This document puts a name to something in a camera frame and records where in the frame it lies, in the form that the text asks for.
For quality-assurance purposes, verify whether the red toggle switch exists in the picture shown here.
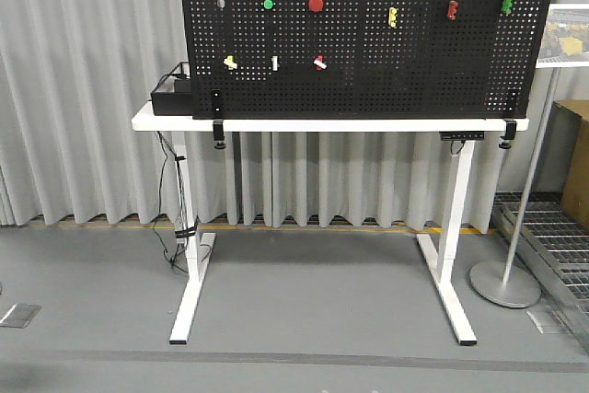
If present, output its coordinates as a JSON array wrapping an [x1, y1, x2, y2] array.
[[314, 55, 327, 70]]

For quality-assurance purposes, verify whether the yellow toggle switch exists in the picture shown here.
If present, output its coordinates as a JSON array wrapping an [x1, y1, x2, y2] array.
[[224, 55, 237, 70]]

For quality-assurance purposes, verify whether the left black table clamp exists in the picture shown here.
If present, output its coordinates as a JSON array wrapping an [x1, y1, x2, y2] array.
[[211, 89, 226, 150]]

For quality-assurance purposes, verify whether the black table clamp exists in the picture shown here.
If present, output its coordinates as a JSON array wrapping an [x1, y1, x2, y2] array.
[[211, 89, 226, 150], [499, 88, 520, 150]]

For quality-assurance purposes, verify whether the white height-adjustable table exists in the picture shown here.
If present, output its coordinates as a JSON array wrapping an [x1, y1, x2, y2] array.
[[132, 102, 529, 346]]

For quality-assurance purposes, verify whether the black perforated pegboard panel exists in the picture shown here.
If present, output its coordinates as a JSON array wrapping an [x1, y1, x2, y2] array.
[[182, 0, 550, 120]]

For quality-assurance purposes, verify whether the black open box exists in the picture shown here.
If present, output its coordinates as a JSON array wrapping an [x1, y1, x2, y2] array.
[[151, 62, 192, 116]]

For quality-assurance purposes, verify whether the table control panel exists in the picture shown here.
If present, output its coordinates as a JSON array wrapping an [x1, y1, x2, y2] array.
[[440, 131, 485, 142]]

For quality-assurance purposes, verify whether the lower red mushroom button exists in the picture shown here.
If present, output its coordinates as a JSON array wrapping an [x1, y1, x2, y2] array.
[[308, 0, 325, 13]]

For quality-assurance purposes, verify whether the right black table clamp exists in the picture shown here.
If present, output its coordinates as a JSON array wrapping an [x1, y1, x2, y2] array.
[[499, 88, 520, 150]]

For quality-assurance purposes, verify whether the grey sign stand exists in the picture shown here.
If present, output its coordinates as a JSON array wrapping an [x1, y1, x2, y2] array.
[[468, 68, 561, 309]]

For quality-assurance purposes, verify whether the grey curtain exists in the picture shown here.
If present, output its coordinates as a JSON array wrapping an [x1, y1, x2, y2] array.
[[0, 0, 589, 234]]

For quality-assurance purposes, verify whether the metal grating platform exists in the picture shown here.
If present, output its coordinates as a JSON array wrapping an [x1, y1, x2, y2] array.
[[491, 194, 588, 349]]

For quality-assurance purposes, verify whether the brown cardboard box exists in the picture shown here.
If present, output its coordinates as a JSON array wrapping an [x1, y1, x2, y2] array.
[[557, 99, 588, 229]]

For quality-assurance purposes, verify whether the framed poster sign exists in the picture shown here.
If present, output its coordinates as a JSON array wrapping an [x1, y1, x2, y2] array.
[[536, 3, 588, 69]]

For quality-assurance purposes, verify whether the metal floor plate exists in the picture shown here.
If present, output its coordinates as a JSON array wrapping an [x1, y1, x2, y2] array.
[[1, 303, 41, 329]]

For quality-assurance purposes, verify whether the white green toggle switch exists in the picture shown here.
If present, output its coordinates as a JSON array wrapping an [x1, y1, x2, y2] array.
[[271, 55, 279, 72]]

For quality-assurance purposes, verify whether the black hanging cable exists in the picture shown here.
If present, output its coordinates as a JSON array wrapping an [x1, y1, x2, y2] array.
[[151, 131, 200, 274]]

